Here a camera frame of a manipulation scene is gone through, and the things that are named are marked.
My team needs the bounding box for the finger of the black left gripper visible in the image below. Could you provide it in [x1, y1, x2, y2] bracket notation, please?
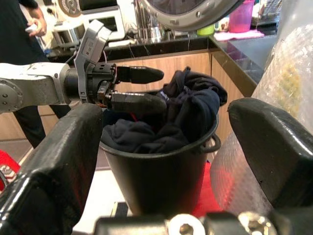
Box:
[108, 92, 168, 115]
[116, 65, 165, 84]

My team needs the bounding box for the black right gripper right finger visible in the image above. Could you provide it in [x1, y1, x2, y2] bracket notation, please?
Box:
[227, 97, 313, 208]

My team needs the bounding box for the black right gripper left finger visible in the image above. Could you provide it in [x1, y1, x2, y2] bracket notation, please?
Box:
[0, 103, 104, 235]

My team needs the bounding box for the dark navy clothing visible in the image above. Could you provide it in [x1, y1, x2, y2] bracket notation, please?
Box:
[101, 66, 228, 155]

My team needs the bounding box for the person in dark clothes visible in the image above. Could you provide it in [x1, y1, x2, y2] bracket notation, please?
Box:
[0, 0, 72, 149]

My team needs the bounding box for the person's hand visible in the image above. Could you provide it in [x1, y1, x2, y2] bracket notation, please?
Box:
[28, 17, 47, 37]

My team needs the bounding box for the shiny metal canister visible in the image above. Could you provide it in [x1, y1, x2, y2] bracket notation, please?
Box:
[136, 4, 171, 43]

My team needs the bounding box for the wooden kitchen cabinet black counter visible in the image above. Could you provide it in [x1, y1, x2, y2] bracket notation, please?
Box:
[0, 34, 279, 147]

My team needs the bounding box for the silver toaster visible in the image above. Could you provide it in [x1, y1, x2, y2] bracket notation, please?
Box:
[52, 22, 86, 50]

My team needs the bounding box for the white microwave oven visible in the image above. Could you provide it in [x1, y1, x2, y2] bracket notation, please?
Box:
[80, 6, 126, 42]

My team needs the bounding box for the grey round washer door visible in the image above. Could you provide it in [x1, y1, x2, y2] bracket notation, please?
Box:
[141, 0, 245, 32]

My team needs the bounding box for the green plastic cup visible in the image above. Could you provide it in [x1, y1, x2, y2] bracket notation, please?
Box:
[197, 23, 215, 36]

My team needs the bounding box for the black plastic bucket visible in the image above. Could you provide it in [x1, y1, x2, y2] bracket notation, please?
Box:
[99, 114, 222, 216]

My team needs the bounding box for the round patterned plate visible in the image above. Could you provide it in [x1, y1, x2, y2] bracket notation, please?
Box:
[58, 0, 83, 18]

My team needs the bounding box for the clear plastic bag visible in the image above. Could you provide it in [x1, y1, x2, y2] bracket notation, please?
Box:
[209, 0, 313, 217]

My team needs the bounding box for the white printed mug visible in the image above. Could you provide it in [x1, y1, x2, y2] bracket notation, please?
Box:
[214, 17, 230, 32]

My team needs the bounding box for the pink cloth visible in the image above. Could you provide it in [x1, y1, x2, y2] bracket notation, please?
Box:
[213, 29, 265, 41]

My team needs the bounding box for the magenta plastic container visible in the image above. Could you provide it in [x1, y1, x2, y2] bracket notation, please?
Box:
[228, 0, 255, 34]

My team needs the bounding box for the metal dish rack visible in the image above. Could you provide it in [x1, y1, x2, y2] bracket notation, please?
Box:
[251, 0, 282, 25]

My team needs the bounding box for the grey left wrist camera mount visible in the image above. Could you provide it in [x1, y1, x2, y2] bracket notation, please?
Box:
[72, 19, 111, 104]

